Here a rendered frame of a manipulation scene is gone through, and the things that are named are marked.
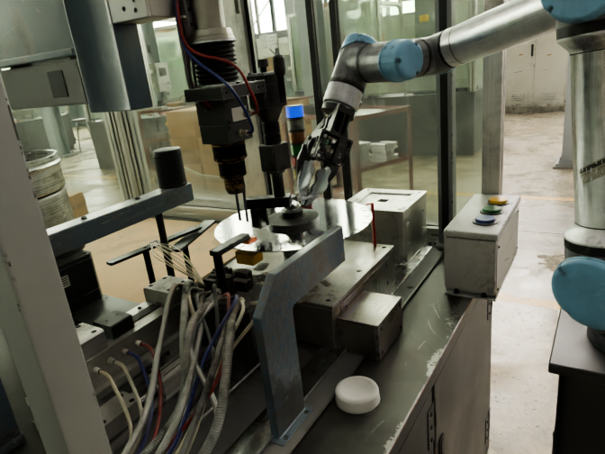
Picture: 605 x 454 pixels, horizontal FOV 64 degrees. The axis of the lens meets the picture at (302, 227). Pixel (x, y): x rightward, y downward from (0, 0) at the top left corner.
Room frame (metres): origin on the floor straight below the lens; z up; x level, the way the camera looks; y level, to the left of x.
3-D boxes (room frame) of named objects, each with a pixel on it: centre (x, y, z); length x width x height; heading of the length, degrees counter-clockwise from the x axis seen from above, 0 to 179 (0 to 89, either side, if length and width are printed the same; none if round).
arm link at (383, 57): (1.00, -0.22, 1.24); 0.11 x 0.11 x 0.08; 35
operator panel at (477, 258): (1.04, -0.42, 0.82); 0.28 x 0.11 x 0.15; 147
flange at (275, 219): (0.97, 0.02, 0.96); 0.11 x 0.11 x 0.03
